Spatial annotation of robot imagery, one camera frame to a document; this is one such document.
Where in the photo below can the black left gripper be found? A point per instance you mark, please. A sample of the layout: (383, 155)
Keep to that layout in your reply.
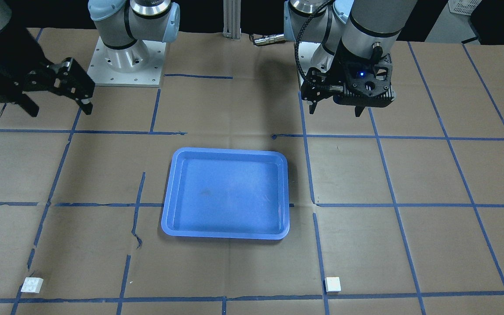
(338, 65)

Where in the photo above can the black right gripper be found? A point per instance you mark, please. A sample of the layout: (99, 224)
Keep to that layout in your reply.
(15, 61)

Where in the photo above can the white block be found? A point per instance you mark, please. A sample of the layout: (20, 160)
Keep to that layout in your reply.
(32, 285)
(332, 284)

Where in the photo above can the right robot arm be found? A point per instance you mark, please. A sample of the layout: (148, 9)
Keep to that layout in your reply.
(123, 26)

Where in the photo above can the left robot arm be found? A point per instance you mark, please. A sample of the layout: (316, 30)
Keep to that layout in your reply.
(318, 27)

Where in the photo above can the blue plastic tray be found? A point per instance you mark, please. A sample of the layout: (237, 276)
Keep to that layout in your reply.
(227, 193)

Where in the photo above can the white basket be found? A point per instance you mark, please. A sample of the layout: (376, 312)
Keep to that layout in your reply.
(463, 7)

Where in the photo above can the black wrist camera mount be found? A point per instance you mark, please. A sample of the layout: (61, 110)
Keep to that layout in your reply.
(367, 82)

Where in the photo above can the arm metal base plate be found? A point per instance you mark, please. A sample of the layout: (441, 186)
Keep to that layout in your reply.
(141, 65)

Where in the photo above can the silver cable connector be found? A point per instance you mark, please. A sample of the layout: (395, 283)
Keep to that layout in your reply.
(267, 40)

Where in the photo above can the aluminium profile post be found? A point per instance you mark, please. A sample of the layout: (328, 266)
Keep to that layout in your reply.
(232, 19)

